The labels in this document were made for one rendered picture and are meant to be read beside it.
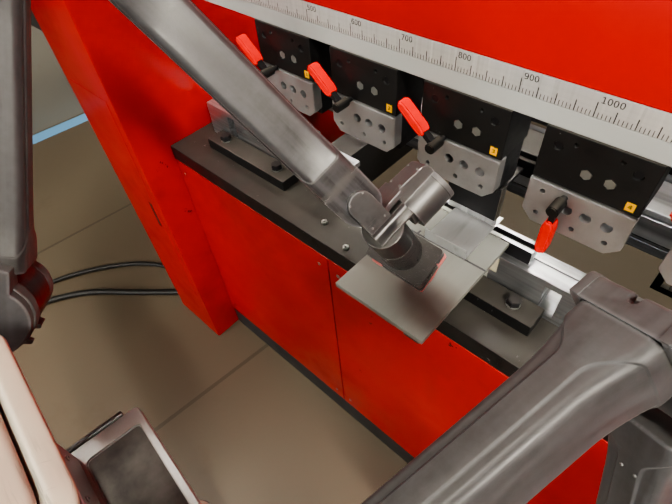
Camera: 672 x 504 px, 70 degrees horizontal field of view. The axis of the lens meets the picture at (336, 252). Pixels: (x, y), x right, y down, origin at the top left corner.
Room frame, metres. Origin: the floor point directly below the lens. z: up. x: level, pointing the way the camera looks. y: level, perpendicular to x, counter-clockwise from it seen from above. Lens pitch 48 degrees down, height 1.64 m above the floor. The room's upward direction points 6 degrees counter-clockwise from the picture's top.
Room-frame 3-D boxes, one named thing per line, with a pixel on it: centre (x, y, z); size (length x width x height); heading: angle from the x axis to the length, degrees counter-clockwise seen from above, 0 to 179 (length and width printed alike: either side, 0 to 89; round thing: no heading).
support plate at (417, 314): (0.53, -0.15, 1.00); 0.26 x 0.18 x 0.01; 133
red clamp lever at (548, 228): (0.48, -0.32, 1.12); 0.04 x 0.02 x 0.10; 133
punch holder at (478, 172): (0.65, -0.24, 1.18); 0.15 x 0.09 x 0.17; 43
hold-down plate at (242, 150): (1.03, 0.19, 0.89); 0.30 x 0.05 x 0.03; 43
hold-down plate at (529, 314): (0.57, -0.24, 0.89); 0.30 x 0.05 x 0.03; 43
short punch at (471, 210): (0.64, -0.26, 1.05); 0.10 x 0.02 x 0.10; 43
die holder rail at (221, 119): (1.04, 0.12, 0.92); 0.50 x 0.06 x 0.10; 43
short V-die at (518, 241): (0.61, -0.28, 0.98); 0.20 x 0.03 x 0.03; 43
